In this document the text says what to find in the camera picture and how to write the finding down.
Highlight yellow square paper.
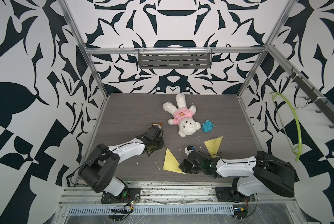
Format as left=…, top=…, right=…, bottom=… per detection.
left=204, top=136, right=223, bottom=158

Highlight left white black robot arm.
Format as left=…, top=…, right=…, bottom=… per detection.
left=78, top=123, right=165, bottom=198

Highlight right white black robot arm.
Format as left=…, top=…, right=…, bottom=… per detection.
left=179, top=146, right=296, bottom=203

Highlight small brown white plush toy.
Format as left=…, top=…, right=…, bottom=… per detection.
left=151, top=123, right=162, bottom=129

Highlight white plush bunny pink shirt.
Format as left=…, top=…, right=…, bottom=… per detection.
left=162, top=93, right=201, bottom=138

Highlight teal yarn bundle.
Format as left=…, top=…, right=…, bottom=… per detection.
left=202, top=120, right=214, bottom=133

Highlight grey perforated metal shelf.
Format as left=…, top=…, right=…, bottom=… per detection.
left=138, top=48, right=213, bottom=69

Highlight green clothes hanger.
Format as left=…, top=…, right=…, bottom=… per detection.
left=270, top=91, right=303, bottom=162

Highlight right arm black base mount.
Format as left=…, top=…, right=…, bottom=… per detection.
left=215, top=177, right=255, bottom=203

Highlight white slotted cable duct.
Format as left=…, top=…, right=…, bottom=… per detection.
left=68, top=204, right=234, bottom=216

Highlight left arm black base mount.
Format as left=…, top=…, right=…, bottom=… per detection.
left=101, top=177, right=141, bottom=204

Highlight grey wall hook rail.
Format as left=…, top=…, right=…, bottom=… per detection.
left=288, top=66, right=334, bottom=129

